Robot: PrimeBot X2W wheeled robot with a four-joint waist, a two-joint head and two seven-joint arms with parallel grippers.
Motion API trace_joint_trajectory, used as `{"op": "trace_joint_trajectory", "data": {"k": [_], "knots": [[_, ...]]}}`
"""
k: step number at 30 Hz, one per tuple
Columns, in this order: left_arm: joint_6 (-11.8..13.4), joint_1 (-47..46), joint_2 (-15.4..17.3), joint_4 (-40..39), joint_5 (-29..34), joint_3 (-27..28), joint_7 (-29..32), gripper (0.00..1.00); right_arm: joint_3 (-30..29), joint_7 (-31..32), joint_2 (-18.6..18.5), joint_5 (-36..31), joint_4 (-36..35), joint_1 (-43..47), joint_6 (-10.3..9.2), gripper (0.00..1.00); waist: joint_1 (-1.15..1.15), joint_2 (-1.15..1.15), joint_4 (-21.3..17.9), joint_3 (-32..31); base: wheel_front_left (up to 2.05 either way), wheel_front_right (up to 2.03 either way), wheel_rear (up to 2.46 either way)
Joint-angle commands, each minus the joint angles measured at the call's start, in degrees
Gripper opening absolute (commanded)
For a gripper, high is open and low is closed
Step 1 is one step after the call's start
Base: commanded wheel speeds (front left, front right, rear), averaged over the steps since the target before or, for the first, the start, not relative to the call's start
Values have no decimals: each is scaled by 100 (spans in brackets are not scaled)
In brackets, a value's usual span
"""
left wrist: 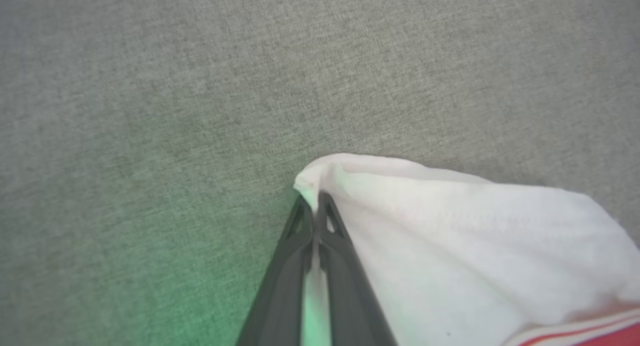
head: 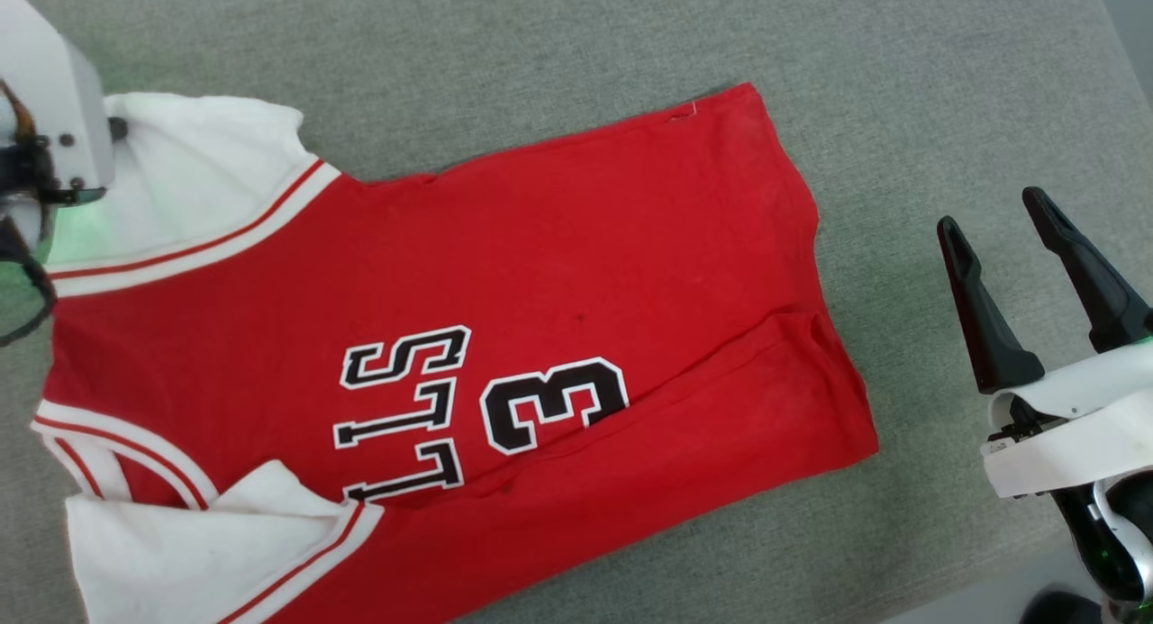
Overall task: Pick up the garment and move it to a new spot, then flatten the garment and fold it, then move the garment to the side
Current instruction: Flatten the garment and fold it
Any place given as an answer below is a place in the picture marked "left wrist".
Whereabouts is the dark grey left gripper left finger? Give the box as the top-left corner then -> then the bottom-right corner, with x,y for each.
235,194 -> 316,346

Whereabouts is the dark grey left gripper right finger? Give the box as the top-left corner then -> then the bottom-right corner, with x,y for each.
317,191 -> 398,346

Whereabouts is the red and white basketball jersey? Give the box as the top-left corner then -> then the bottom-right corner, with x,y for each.
292,153 -> 640,346

